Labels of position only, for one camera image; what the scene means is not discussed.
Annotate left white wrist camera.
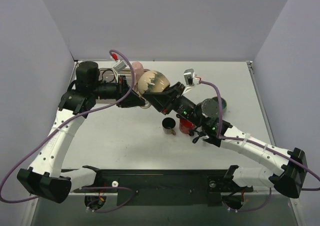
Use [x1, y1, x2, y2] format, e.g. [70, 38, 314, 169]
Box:
[111, 59, 128, 78]

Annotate brown patterned mug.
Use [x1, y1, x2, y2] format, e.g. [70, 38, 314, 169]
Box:
[161, 117, 176, 136]

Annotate steel tray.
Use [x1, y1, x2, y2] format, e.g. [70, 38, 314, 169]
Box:
[94, 68, 148, 108]

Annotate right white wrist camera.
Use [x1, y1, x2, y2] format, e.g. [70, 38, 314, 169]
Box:
[183, 68, 201, 94]

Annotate green mug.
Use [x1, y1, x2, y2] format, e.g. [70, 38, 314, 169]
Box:
[212, 96, 227, 115]

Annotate beige mug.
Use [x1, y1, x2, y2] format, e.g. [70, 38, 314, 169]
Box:
[136, 70, 170, 98]

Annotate pink mug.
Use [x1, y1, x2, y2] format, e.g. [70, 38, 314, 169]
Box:
[131, 61, 145, 91]

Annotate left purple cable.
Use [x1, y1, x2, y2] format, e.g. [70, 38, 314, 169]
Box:
[0, 48, 136, 214]

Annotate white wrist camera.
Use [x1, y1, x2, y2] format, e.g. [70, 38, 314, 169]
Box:
[111, 59, 128, 78]
[183, 68, 201, 94]

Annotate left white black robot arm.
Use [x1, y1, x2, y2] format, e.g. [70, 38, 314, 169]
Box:
[17, 60, 145, 203]

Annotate red mug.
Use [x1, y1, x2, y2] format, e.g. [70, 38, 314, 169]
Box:
[179, 118, 196, 137]

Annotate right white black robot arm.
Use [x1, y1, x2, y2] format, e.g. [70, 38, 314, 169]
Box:
[138, 82, 307, 199]

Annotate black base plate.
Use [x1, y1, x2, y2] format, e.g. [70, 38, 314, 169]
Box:
[80, 169, 253, 206]

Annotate aluminium rail frame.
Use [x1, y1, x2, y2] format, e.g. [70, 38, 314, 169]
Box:
[30, 173, 300, 196]

